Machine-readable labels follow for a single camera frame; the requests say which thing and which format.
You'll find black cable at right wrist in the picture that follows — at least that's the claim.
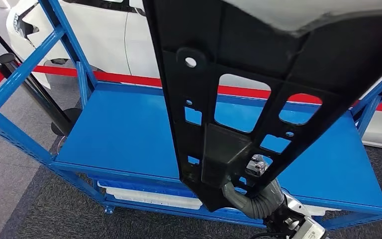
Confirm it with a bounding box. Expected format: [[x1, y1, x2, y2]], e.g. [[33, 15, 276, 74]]
[[248, 206, 299, 239]]

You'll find black stanchion post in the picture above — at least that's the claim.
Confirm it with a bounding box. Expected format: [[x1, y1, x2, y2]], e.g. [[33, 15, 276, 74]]
[[0, 52, 84, 136]]

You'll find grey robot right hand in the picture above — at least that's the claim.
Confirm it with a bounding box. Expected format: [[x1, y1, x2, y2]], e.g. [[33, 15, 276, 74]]
[[222, 154, 273, 207]]

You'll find blue metal shelf rack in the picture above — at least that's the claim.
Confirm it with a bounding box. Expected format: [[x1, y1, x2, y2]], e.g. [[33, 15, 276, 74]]
[[0, 0, 382, 232]]

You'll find black plastic frame part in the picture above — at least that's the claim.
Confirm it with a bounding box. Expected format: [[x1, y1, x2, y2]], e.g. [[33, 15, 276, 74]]
[[142, 0, 382, 214]]

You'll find red barrier belt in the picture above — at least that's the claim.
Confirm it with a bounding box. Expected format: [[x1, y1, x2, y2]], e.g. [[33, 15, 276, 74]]
[[0, 64, 382, 116]]

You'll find white car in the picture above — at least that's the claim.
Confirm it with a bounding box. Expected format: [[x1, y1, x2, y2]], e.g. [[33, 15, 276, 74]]
[[5, 0, 382, 152]]

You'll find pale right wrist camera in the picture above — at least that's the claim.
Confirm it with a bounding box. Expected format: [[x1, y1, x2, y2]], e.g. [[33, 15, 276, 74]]
[[291, 216, 328, 239]]

